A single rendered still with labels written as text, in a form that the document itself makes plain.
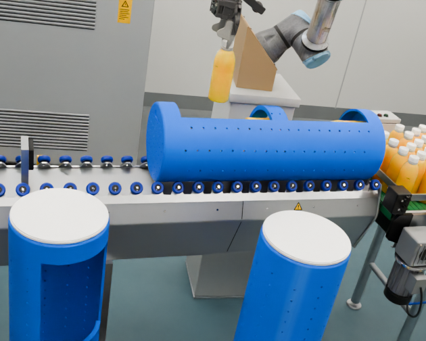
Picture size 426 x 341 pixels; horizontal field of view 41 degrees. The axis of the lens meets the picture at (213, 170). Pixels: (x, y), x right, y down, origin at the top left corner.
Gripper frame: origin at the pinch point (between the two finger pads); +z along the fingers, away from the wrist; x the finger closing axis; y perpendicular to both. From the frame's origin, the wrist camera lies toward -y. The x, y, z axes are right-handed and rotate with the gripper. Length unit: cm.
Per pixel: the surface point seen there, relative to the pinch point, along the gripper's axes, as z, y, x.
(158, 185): 52, 16, 5
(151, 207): 60, 18, 7
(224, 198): 56, -10, 6
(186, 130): 29.8, 9.7, 5.2
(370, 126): 25, -64, 2
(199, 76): 113, -88, -281
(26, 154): 45, 60, 1
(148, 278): 149, -7, -58
